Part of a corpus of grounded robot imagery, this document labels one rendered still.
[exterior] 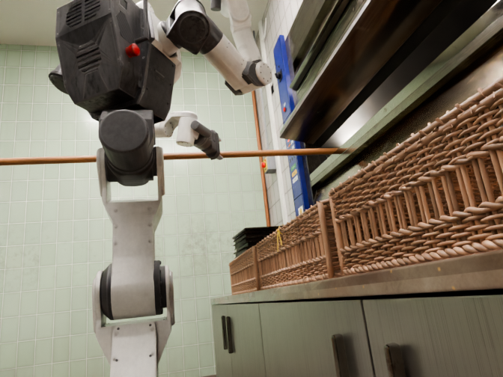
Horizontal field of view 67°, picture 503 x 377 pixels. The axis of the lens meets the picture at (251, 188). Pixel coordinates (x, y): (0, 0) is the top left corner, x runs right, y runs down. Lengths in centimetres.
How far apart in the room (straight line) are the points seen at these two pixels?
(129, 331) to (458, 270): 82
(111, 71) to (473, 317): 94
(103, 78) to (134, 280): 52
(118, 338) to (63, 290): 184
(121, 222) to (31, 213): 195
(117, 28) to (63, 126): 210
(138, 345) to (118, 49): 73
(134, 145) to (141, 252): 29
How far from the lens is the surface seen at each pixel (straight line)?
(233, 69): 124
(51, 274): 288
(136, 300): 102
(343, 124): 197
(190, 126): 142
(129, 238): 106
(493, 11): 117
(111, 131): 94
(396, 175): 54
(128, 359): 102
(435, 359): 44
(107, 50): 110
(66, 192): 297
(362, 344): 56
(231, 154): 171
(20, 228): 299
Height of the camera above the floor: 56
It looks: 16 degrees up
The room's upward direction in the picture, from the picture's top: 6 degrees counter-clockwise
